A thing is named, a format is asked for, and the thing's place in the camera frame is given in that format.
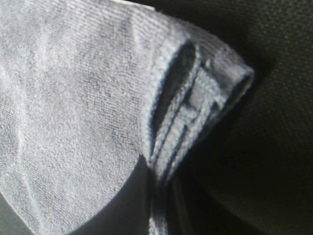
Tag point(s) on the light blue towel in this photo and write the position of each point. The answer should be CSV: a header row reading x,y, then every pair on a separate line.
x,y
100,96

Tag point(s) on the black fabric table mat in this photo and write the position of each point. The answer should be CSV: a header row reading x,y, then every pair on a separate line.
x,y
254,174

